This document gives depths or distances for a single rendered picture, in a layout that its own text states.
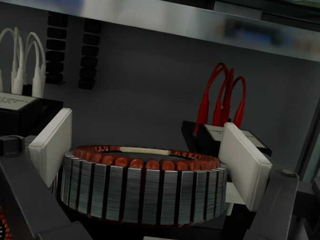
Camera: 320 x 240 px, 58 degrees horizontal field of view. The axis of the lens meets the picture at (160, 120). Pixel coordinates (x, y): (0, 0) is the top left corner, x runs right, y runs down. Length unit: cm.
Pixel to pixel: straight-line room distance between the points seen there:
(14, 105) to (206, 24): 21
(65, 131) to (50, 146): 3
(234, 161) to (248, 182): 3
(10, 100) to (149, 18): 16
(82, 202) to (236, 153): 10
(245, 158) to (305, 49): 20
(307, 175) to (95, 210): 41
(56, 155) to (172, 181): 7
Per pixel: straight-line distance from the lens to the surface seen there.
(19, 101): 32
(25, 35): 49
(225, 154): 21
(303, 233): 50
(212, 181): 17
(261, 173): 16
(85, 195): 17
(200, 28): 31
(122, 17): 31
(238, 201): 29
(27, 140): 18
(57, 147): 18
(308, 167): 52
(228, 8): 38
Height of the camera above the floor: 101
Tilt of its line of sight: 16 degrees down
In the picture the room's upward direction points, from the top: 11 degrees clockwise
